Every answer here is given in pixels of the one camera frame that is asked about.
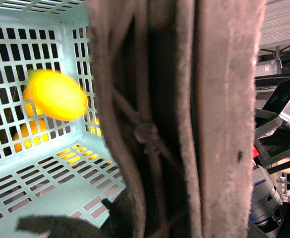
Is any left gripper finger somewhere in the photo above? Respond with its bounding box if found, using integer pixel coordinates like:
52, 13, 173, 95
16, 216, 105, 238

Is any light blue plastic basket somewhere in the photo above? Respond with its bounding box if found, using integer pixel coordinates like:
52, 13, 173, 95
0, 0, 124, 238

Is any yellow lemon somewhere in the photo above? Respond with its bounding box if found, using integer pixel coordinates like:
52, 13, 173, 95
27, 69, 88, 121

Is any brown basket handle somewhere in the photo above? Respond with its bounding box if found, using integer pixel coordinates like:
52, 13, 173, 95
86, 0, 266, 238

